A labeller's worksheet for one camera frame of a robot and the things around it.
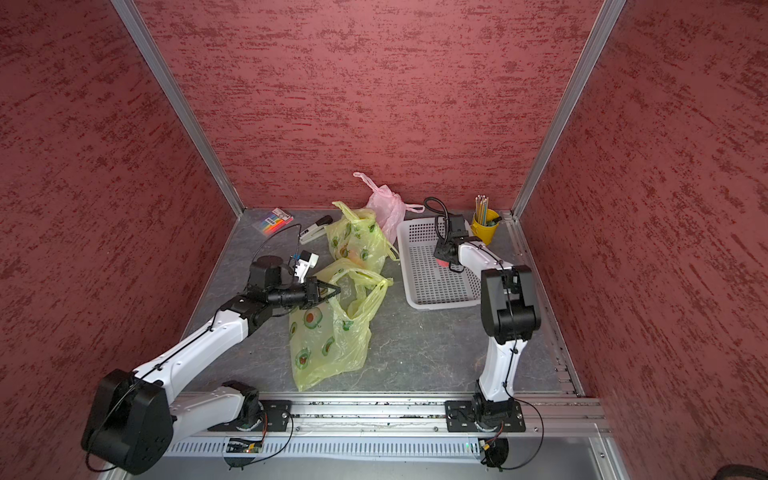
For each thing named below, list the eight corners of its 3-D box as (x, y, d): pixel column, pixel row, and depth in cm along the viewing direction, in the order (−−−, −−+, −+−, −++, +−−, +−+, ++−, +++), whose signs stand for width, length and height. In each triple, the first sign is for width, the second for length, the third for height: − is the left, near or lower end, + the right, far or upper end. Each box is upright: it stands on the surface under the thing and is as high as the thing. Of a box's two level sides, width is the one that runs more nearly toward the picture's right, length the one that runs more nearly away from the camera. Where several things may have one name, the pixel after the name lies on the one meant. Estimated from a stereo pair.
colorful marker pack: (254, 227, 118) (253, 223, 117) (280, 209, 125) (278, 206, 123) (269, 238, 115) (268, 234, 113) (294, 219, 121) (293, 215, 120)
